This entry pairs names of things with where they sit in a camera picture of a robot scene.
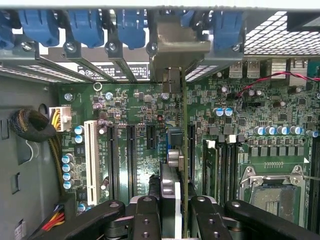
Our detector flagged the black RAM slot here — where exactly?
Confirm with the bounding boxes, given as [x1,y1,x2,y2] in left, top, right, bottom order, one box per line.
[225,134,239,205]

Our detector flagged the long black expansion slot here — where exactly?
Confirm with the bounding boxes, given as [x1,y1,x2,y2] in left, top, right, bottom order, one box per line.
[126,124,138,201]
[106,124,119,201]
[188,123,196,177]

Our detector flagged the CPU socket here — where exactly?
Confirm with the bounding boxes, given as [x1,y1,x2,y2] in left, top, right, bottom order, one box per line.
[238,164,308,226]

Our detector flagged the blue expansion slot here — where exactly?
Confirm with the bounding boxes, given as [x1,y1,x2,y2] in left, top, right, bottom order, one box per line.
[158,128,171,163]

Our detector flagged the white expansion slot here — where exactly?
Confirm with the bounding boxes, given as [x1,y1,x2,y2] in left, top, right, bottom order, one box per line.
[83,119,100,207]

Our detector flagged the short black expansion slot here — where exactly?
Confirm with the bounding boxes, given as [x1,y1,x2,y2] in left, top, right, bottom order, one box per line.
[146,124,157,150]

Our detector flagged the metal locking lever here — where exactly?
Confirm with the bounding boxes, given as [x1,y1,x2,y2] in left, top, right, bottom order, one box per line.
[299,173,320,182]

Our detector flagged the green motherboard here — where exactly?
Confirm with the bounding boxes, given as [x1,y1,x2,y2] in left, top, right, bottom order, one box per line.
[58,58,320,236]

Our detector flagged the white power connector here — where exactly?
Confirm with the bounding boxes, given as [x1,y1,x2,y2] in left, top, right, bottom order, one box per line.
[48,106,73,132]

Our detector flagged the open grey PC case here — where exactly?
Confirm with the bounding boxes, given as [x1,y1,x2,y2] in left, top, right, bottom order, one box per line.
[0,0,320,240]

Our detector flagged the silver USB port block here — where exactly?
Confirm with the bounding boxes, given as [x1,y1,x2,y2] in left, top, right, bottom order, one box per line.
[246,59,260,79]
[228,59,245,79]

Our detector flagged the blue slot retention clip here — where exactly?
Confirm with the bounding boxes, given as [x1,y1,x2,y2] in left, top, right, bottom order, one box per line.
[17,9,60,48]
[174,10,196,28]
[0,11,15,50]
[115,9,146,50]
[67,9,105,49]
[211,10,245,51]

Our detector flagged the red and yellow wires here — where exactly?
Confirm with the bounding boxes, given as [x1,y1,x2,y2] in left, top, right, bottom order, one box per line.
[41,203,66,232]

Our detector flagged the black sleeved power cable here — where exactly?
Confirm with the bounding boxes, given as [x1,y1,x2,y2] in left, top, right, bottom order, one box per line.
[8,108,66,196]

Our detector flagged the red and black fan wire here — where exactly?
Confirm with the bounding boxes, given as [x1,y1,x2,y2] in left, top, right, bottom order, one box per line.
[236,70,320,99]

